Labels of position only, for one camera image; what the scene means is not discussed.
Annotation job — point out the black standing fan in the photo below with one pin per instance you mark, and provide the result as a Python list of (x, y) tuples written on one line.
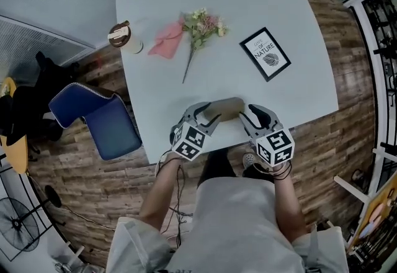
[(15, 222)]

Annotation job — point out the black picture frame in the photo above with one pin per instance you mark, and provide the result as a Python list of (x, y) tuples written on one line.
[(265, 54)]

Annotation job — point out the cream tumbler with brown lid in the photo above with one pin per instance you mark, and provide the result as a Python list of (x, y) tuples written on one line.
[(130, 43)]

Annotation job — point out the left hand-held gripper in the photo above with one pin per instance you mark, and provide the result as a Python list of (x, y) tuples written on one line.
[(187, 141)]

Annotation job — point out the black wrist bands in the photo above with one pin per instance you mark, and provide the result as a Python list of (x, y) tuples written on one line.
[(283, 175)]

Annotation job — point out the yellow painted board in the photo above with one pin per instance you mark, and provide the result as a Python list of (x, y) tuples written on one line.
[(378, 213)]

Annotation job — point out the person's left forearm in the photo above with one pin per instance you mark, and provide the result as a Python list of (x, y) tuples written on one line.
[(158, 194)]

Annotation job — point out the white right shoe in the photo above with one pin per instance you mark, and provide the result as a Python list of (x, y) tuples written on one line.
[(249, 160)]

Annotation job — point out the beige cylindrical object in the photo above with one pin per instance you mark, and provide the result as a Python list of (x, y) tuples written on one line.
[(228, 109)]

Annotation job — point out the person's dark trousers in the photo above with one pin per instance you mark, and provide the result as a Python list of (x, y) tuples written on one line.
[(217, 166)]

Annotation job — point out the pink cloth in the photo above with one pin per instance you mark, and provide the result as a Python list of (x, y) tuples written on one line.
[(166, 42)]

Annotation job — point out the black metal railing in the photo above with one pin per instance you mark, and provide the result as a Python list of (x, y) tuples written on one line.
[(384, 50)]

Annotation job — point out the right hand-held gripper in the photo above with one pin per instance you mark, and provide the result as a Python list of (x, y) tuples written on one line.
[(274, 147)]

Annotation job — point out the artificial flower bouquet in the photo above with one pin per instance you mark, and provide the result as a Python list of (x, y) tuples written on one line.
[(201, 28)]

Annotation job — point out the blue plastic chair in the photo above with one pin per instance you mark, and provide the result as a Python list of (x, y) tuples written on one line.
[(108, 129)]

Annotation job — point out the yellow round table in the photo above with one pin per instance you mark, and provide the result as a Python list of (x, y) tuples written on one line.
[(18, 157)]

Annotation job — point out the black mesh office chair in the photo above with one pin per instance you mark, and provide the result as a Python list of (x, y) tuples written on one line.
[(5, 116), (34, 110), (52, 73)]

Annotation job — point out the person's white shirt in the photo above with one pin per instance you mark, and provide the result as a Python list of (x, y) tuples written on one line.
[(235, 228)]

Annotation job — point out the person's right forearm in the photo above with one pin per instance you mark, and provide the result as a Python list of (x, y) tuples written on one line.
[(287, 203)]

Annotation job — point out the white wooden beam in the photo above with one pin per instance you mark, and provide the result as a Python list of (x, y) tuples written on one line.
[(350, 188)]

